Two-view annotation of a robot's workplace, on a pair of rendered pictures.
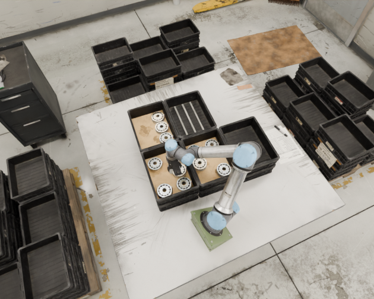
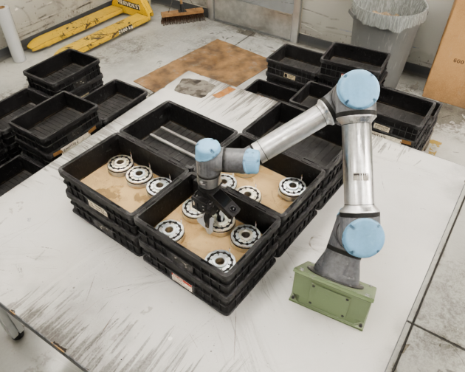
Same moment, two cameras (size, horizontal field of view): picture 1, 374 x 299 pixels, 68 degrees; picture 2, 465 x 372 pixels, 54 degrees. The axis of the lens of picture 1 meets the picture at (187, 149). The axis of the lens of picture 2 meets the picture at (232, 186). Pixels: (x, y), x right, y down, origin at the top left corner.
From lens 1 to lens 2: 87 cm
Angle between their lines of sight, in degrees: 26
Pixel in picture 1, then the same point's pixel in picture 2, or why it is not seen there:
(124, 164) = (96, 275)
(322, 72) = (297, 63)
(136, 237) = not seen: outside the picture
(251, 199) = not seen: hidden behind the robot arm
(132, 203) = (159, 334)
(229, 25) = (125, 63)
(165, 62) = (63, 116)
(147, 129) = (112, 190)
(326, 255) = not seen: outside the picture
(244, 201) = not seen: hidden behind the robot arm
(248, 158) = (370, 86)
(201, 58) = (118, 99)
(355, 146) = (408, 116)
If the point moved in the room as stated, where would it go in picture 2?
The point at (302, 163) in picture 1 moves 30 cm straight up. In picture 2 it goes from (379, 147) to (394, 91)
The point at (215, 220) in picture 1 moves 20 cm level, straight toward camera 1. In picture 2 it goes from (364, 237) to (404, 295)
